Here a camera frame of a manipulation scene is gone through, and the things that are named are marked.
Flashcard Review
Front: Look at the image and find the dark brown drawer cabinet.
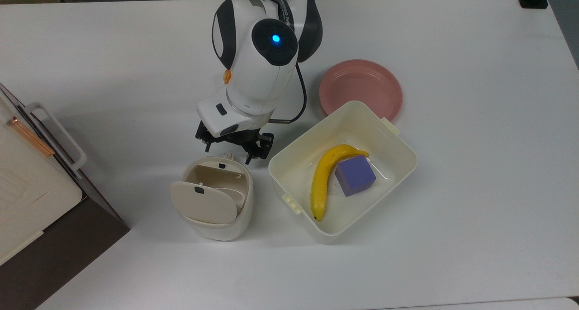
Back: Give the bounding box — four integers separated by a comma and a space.
0, 83, 131, 310

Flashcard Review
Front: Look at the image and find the cream plastic storage box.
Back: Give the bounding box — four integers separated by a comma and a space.
268, 100, 418, 245

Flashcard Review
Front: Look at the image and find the cream mini trash bin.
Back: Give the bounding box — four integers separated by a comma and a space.
174, 156, 254, 241

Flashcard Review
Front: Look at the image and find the cream toy microwave box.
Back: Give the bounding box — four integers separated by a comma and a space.
0, 91, 83, 266

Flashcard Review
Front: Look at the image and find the pink plastic plate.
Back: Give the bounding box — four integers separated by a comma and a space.
319, 59, 403, 123

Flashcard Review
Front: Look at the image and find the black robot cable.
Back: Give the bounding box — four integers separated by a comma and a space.
271, 62, 308, 124

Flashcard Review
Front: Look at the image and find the orange door handle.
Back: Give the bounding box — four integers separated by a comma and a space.
6, 117, 55, 157

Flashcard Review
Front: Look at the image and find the cream trash bin flip lid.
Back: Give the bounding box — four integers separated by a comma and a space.
170, 181, 239, 224

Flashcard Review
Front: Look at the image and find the purple cube block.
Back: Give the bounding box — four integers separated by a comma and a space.
335, 155, 377, 197

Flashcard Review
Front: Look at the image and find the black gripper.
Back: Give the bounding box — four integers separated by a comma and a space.
195, 120, 275, 165

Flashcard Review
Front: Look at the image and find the yellow toy banana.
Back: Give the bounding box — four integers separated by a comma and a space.
310, 144, 369, 222

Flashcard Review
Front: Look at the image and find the white drawer handle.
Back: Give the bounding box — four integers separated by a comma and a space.
26, 102, 87, 172

